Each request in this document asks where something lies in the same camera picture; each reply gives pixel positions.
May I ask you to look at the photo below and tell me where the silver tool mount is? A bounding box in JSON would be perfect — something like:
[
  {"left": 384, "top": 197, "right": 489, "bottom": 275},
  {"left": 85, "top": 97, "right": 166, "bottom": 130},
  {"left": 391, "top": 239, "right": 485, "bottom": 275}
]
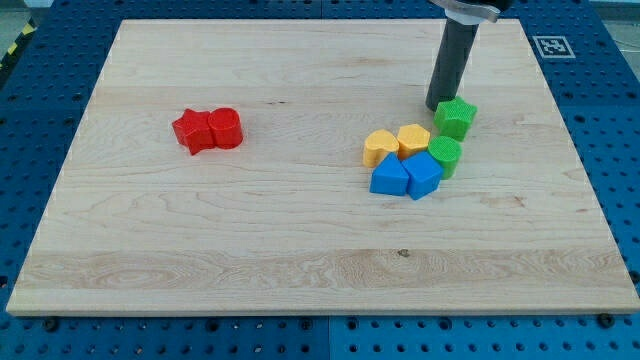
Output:
[{"left": 430, "top": 0, "right": 513, "bottom": 25}]

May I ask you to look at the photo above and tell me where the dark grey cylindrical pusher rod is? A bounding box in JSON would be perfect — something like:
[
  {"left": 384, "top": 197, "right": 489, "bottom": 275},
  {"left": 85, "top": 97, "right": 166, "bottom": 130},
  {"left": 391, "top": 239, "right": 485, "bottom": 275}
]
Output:
[{"left": 425, "top": 19, "right": 478, "bottom": 111}]

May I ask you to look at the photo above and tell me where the green star block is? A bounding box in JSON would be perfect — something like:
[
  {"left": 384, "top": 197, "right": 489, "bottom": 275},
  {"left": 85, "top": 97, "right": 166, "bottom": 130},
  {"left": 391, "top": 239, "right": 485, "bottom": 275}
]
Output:
[{"left": 434, "top": 96, "right": 478, "bottom": 142}]

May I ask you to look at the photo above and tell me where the wooden board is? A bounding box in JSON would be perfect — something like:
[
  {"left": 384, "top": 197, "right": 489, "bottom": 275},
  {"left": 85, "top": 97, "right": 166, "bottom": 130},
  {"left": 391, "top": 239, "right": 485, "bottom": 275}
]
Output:
[{"left": 7, "top": 20, "right": 639, "bottom": 316}]

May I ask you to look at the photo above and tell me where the red star block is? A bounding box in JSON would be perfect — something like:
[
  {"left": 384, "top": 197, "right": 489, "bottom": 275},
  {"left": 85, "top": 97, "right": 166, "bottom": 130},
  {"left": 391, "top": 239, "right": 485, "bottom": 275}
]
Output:
[{"left": 172, "top": 108, "right": 216, "bottom": 155}]

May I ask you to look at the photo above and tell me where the white fiducial marker tag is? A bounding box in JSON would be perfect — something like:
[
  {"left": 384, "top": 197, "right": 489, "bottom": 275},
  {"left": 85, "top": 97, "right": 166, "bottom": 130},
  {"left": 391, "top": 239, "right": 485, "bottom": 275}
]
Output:
[{"left": 533, "top": 35, "right": 575, "bottom": 59}]

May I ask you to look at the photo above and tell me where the yellow pentagon block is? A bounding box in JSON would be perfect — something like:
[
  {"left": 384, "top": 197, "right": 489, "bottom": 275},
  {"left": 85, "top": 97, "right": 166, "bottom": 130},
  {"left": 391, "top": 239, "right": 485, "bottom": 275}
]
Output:
[{"left": 397, "top": 124, "right": 431, "bottom": 160}]

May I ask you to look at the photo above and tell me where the green cylinder block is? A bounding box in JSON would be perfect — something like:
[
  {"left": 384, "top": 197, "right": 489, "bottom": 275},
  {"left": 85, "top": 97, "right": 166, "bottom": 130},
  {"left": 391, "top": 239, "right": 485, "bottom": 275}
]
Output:
[{"left": 427, "top": 136, "right": 462, "bottom": 180}]

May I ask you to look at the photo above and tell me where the yellow heart block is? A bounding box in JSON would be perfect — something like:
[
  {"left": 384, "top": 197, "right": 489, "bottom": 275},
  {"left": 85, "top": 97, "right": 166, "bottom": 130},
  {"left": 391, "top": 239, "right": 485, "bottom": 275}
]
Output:
[{"left": 362, "top": 129, "right": 399, "bottom": 168}]

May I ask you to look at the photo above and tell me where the blue cube block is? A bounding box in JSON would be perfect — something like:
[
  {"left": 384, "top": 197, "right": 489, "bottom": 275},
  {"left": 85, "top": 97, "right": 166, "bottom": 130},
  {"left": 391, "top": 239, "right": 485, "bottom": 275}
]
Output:
[{"left": 401, "top": 151, "right": 443, "bottom": 200}]

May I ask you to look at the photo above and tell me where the blue triangle block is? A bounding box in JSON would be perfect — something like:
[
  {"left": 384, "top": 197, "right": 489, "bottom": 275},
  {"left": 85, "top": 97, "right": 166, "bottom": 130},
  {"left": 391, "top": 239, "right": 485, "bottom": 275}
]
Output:
[{"left": 369, "top": 153, "right": 409, "bottom": 196}]

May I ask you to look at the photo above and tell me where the red cylinder block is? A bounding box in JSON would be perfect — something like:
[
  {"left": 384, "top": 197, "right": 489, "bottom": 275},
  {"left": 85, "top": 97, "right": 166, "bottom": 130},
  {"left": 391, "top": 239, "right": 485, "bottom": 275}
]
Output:
[{"left": 208, "top": 107, "right": 244, "bottom": 149}]

